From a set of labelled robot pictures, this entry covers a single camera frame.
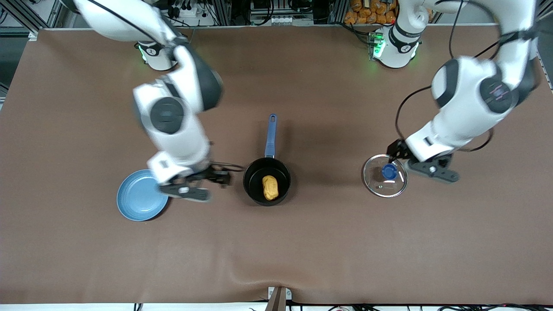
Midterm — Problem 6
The glass lid with blue knob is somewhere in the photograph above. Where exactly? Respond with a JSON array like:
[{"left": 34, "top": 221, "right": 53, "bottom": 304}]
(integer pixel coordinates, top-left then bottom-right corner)
[{"left": 362, "top": 154, "right": 409, "bottom": 198}]

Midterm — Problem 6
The yellow potato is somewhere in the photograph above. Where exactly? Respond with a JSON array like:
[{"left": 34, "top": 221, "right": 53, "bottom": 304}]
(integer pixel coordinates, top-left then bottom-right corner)
[{"left": 262, "top": 175, "right": 280, "bottom": 201}]

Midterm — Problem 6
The blue round plate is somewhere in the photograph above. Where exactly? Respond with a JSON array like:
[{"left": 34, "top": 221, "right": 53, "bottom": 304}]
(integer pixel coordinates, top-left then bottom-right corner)
[{"left": 116, "top": 169, "right": 170, "bottom": 222}]

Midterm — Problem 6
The brown table mat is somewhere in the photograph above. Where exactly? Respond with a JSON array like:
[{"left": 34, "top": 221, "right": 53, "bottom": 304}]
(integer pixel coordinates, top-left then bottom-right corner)
[{"left": 0, "top": 24, "right": 553, "bottom": 305}]

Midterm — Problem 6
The pile of orange items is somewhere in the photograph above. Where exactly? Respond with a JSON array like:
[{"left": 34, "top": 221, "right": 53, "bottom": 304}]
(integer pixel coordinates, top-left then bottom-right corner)
[{"left": 344, "top": 0, "right": 397, "bottom": 25}]

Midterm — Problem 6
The white power strip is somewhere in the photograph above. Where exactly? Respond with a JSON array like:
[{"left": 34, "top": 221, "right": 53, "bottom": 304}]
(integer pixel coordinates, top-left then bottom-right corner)
[{"left": 166, "top": 0, "right": 203, "bottom": 20}]

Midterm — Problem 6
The grey equipment box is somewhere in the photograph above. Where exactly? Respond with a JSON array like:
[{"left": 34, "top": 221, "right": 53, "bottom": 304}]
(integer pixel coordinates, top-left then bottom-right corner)
[{"left": 250, "top": 0, "right": 317, "bottom": 26}]

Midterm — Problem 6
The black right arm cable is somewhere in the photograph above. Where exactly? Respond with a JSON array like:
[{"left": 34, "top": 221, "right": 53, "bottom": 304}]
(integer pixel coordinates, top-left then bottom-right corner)
[{"left": 86, "top": 0, "right": 246, "bottom": 172}]

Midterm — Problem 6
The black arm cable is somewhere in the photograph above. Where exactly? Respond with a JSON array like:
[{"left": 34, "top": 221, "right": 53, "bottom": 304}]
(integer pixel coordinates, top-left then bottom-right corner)
[
  {"left": 86, "top": 0, "right": 246, "bottom": 172},
  {"left": 395, "top": 0, "right": 539, "bottom": 152}
]

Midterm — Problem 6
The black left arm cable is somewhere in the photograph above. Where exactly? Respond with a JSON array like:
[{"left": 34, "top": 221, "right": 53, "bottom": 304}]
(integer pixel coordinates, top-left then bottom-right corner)
[{"left": 395, "top": 0, "right": 539, "bottom": 152}]

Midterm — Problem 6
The black pot with blue handle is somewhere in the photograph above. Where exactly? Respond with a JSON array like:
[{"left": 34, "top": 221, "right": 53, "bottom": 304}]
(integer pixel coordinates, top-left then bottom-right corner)
[{"left": 243, "top": 114, "right": 292, "bottom": 206}]

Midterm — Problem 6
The metal bracket with post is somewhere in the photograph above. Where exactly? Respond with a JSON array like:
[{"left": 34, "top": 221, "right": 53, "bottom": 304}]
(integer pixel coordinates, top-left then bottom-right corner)
[{"left": 267, "top": 286, "right": 292, "bottom": 311}]

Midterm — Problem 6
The aluminium frame profile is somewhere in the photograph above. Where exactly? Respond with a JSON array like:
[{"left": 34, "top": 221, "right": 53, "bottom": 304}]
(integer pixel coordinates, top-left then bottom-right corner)
[{"left": 0, "top": 0, "right": 65, "bottom": 35}]

